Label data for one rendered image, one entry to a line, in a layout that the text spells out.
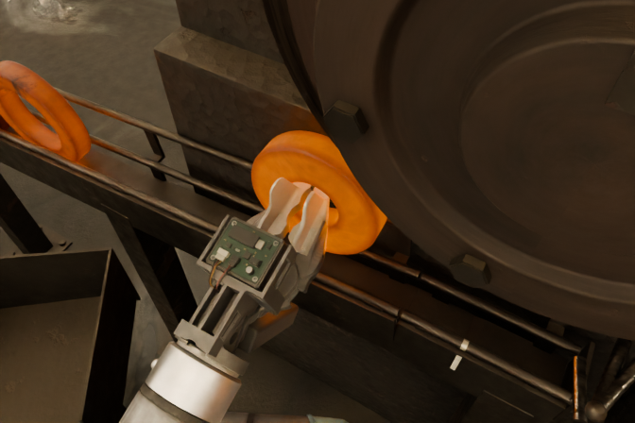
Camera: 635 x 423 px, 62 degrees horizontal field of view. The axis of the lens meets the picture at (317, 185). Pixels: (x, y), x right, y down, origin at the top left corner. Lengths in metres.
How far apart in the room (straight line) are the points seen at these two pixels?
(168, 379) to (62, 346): 0.34
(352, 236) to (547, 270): 0.28
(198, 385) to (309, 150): 0.23
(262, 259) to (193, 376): 0.11
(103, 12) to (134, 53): 0.33
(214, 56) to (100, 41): 1.67
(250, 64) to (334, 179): 0.21
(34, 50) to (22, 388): 1.75
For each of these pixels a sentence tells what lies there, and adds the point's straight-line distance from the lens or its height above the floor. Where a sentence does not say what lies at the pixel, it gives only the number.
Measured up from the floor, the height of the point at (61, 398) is 0.60.
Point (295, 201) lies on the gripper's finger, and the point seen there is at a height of 0.84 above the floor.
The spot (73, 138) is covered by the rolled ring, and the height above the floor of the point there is 0.70.
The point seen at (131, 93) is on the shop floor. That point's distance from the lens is 2.04.
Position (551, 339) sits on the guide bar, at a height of 0.70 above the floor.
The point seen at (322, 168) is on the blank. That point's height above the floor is 0.89.
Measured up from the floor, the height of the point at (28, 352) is 0.60.
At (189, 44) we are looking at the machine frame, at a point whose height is 0.87.
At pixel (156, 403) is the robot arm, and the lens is 0.48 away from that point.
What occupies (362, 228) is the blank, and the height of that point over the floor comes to 0.83.
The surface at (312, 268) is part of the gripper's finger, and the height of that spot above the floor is 0.83.
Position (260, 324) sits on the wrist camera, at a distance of 0.53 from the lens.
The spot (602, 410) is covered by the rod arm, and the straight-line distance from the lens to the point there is 0.43.
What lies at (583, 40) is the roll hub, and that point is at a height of 1.17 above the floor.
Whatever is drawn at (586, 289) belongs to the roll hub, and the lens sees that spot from 0.33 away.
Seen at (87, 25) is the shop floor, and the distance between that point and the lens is 2.45.
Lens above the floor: 1.28
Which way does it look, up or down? 51 degrees down
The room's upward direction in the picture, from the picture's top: straight up
